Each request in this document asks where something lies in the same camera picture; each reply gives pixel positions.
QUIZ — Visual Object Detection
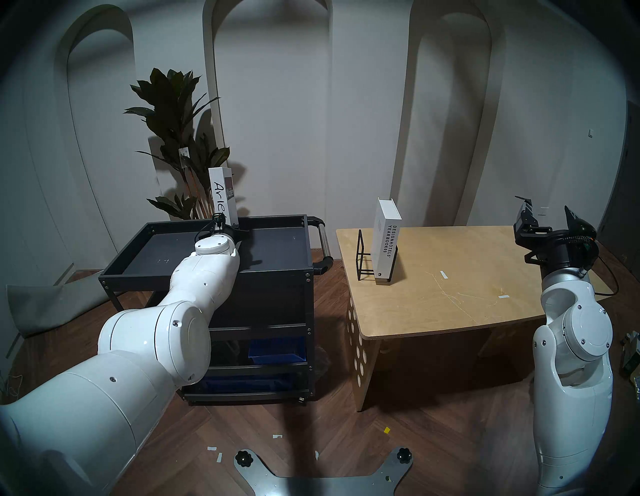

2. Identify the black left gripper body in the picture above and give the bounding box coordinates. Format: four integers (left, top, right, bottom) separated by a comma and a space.
200, 213, 249, 241

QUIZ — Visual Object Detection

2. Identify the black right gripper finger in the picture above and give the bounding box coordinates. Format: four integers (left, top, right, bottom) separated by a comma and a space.
564, 205, 597, 237
515, 196, 540, 234

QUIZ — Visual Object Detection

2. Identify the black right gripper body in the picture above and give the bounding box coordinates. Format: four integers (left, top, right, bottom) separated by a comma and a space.
514, 226, 600, 272

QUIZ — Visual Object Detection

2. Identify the white Arietta book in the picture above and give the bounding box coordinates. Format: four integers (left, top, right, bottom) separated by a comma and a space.
208, 167, 239, 227

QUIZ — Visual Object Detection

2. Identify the dark grey door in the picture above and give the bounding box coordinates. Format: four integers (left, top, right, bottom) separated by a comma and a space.
595, 100, 640, 281

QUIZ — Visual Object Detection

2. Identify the light wooden table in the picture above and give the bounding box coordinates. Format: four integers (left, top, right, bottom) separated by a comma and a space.
336, 226, 615, 412

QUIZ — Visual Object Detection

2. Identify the black metal utility cart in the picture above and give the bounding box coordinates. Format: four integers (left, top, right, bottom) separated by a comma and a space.
98, 215, 335, 407

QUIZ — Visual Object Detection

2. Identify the cardboard box clutter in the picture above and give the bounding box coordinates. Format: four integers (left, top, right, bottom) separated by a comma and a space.
620, 330, 640, 386

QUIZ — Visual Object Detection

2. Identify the small blue storage bin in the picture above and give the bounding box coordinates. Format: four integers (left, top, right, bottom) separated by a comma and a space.
248, 337, 307, 365

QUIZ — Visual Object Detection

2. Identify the tall green potted plant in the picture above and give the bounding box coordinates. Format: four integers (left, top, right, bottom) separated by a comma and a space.
124, 68, 235, 222

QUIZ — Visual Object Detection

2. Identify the white Design Hotels yearbook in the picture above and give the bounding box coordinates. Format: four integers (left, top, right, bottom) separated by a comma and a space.
371, 198, 402, 285

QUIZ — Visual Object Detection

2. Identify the wide blue storage bin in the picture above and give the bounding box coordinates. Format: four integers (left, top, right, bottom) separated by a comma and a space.
200, 375, 308, 393

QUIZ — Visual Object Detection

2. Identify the grey floor mat sheet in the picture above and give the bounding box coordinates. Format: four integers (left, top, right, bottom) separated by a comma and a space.
6, 272, 108, 338

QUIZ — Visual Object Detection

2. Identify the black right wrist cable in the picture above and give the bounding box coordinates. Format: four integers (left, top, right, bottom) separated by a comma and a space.
582, 247, 621, 300

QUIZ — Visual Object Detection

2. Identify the black wire book stand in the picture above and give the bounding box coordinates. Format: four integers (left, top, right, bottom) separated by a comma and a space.
355, 229, 400, 284

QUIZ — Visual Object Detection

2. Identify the grey metal robot base plate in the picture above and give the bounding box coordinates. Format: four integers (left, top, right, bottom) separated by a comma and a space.
234, 446, 415, 496

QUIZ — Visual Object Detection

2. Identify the black floor cable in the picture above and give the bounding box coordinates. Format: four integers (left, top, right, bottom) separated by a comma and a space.
2, 372, 46, 448

